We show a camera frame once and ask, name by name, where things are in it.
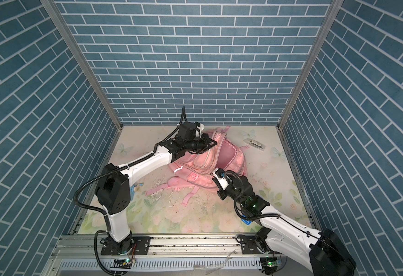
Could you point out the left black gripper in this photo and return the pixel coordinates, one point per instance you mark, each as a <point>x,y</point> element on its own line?
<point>199,142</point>

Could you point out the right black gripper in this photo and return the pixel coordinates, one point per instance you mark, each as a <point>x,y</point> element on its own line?
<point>229,184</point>

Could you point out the pink student backpack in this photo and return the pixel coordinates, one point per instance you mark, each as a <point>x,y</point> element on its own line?
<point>195,171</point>

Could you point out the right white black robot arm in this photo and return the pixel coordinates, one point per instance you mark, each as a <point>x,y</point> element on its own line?
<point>321,252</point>

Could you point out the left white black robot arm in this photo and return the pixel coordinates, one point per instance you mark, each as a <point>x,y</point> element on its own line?
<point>113,191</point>

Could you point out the blue pencil case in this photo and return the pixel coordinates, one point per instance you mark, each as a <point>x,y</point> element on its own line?
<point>246,220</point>

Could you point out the clear plastic pen box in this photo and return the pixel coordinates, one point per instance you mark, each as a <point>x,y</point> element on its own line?
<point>255,144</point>

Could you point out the blue pencil sharpener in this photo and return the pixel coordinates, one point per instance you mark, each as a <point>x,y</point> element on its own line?
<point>135,188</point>

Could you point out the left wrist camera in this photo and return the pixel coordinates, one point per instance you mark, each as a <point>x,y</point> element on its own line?
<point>199,128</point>

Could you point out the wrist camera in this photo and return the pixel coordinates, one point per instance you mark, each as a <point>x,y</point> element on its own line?
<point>199,128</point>
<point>220,179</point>

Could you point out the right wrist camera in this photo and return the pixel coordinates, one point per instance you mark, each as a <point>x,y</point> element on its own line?
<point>220,179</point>

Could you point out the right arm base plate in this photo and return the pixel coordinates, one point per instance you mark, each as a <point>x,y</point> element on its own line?
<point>251,245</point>

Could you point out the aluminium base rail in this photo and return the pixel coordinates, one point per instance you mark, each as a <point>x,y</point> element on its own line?
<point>201,253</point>

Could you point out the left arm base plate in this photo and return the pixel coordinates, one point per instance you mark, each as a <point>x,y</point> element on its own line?
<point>125,245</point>

